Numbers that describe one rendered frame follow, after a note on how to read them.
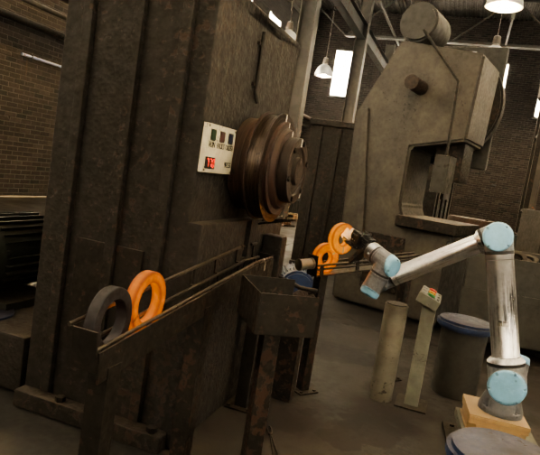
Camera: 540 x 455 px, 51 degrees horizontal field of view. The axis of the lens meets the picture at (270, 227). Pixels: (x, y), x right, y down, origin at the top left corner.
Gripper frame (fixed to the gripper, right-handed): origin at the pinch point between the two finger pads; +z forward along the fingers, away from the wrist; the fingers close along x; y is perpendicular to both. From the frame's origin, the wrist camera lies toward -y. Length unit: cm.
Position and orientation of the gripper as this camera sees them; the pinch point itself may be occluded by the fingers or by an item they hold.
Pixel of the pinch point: (342, 235)
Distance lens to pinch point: 280.1
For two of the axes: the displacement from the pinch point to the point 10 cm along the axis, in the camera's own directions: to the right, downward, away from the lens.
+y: 3.0, -8.9, -3.3
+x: -8.0, -0.5, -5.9
